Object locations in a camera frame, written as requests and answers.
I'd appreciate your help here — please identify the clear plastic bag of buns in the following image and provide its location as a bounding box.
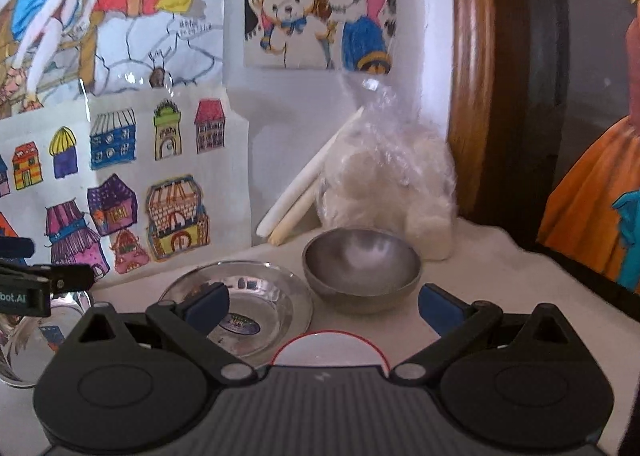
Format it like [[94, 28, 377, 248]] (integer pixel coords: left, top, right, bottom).
[[315, 74, 459, 262]]

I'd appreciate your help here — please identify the shiny steel bowl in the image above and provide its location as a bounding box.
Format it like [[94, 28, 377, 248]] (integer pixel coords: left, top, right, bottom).
[[0, 292, 94, 388]]

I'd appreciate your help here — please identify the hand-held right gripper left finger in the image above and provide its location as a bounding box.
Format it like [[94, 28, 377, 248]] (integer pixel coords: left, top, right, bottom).
[[65, 281, 258, 384]]

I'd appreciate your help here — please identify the orange dress painting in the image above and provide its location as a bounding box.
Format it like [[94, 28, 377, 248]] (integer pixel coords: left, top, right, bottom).
[[535, 0, 640, 295]]

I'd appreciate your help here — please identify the white tablecloth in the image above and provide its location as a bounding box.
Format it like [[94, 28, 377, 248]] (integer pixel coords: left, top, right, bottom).
[[0, 221, 640, 456]]

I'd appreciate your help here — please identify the drawing of figure in blue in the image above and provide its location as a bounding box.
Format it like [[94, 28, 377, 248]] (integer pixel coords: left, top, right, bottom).
[[0, 0, 231, 119]]

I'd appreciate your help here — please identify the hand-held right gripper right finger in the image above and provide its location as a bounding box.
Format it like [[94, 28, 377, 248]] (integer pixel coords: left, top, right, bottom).
[[390, 283, 585, 384]]

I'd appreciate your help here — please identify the cream rolled paper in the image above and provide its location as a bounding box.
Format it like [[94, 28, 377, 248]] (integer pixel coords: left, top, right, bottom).
[[268, 181, 321, 245]]

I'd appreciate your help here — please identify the white rolled paper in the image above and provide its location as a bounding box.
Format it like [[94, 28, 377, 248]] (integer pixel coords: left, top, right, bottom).
[[256, 106, 366, 238]]

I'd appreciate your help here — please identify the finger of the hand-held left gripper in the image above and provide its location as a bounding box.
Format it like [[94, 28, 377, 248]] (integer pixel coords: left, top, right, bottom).
[[0, 237, 36, 260], [0, 263, 96, 295]]

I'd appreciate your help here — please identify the dark door panel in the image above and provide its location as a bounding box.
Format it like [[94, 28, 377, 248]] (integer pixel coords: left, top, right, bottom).
[[477, 0, 573, 249]]

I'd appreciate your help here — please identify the drawing with teddy bear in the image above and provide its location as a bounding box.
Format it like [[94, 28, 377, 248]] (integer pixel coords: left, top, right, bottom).
[[243, 0, 399, 75]]

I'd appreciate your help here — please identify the shiny steel plate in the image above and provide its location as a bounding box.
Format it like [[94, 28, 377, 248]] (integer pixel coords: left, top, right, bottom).
[[159, 260, 314, 370]]

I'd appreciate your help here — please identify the matte steel bowl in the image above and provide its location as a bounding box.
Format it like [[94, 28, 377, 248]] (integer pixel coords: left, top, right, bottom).
[[301, 228, 422, 315]]

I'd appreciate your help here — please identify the wooden door frame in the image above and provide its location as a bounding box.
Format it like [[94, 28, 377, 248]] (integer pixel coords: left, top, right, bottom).
[[447, 0, 502, 218]]

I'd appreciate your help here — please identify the white bowl with red rim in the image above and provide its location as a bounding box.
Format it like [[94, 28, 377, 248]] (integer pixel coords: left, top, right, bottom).
[[270, 330, 392, 370]]

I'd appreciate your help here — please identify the drawing of colourful houses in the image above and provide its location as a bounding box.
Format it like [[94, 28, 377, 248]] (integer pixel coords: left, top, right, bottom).
[[0, 85, 252, 283]]

